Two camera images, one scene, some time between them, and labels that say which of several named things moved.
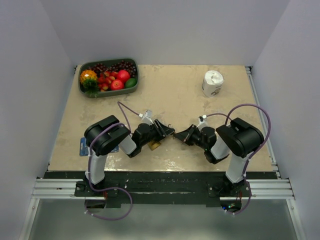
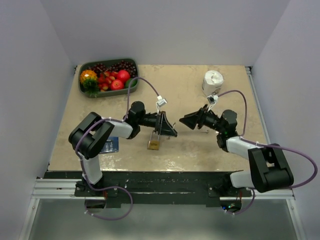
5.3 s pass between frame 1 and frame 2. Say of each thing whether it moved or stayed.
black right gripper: moved
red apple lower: stayed
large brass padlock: stayed
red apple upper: stayed
